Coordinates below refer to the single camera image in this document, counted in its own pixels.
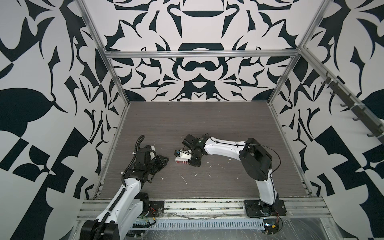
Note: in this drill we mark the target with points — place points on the white slotted cable duct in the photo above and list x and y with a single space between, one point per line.
215 224

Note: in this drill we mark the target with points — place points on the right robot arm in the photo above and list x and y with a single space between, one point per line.
254 157

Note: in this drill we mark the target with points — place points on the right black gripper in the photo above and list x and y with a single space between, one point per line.
193 163

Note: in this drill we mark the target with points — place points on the white red remote control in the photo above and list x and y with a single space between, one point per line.
181 162

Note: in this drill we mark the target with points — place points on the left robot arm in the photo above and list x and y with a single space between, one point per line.
130 211

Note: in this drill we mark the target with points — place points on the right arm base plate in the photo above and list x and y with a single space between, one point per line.
259 209

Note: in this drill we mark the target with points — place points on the small electronics board right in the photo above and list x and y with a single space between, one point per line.
272 226

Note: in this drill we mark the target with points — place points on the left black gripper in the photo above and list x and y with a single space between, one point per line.
161 161

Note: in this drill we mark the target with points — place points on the black wall hook rail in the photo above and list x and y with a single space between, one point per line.
352 103

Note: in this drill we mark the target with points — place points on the aluminium frame rail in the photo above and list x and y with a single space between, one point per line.
202 54

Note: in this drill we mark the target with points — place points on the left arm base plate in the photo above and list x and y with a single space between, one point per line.
153 209

